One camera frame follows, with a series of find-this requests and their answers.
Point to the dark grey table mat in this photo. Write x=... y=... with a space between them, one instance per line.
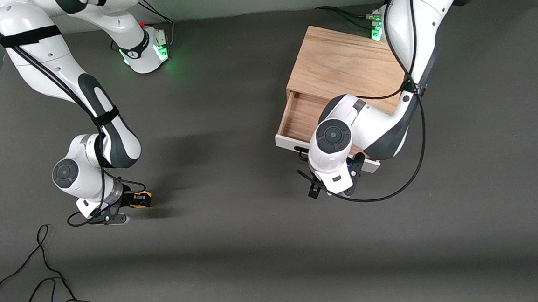
x=256 y=245

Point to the wooden drawer cabinet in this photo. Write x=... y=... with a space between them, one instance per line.
x=338 y=62

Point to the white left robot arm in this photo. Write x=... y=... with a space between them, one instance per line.
x=411 y=30

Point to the yellow wooden block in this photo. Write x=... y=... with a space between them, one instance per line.
x=147 y=200

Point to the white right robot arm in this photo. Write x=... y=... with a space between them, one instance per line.
x=109 y=142

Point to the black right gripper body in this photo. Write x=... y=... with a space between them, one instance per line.
x=128 y=198

